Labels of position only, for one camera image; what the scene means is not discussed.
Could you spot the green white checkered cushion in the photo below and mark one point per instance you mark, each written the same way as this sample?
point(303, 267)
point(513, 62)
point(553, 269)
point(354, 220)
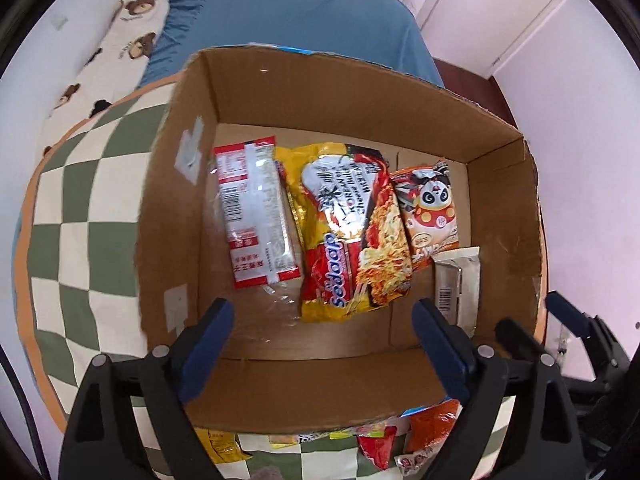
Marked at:
point(75, 276)

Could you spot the small yellow snack packet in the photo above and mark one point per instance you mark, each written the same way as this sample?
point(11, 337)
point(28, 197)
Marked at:
point(221, 447)

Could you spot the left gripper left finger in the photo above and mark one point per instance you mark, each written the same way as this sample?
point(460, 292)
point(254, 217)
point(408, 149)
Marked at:
point(102, 439)

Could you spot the blue bed sheet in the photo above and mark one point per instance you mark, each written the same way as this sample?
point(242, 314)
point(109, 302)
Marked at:
point(382, 32)

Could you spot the orange chip bag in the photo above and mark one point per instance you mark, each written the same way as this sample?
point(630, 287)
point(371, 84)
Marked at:
point(432, 425)

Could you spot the white door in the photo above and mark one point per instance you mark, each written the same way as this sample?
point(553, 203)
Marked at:
point(480, 36)

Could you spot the orange panda snack packet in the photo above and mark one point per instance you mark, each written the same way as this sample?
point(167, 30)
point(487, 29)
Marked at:
point(427, 209)

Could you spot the bear print pillow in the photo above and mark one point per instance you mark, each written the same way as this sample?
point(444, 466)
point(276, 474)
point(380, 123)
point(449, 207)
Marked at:
point(113, 71)

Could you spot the red triangular snack packet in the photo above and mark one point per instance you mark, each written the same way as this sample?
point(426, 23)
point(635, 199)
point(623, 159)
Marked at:
point(378, 450)

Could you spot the pink white small packet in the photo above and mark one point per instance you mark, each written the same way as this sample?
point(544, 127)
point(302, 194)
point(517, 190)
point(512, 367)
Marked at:
point(410, 464)

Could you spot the yellow Sedaap noodle packet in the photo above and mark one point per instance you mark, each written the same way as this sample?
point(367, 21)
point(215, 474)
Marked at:
point(349, 226)

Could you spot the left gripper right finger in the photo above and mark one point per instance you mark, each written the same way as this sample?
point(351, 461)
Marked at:
point(477, 376)

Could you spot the red white snack packet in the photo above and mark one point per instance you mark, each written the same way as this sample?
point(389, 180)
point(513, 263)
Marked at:
point(260, 247)

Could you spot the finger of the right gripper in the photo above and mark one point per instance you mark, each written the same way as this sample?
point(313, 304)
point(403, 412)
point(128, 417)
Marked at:
point(606, 355)

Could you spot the beige silver snack packet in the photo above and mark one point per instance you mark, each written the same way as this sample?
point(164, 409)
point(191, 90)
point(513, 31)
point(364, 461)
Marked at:
point(457, 287)

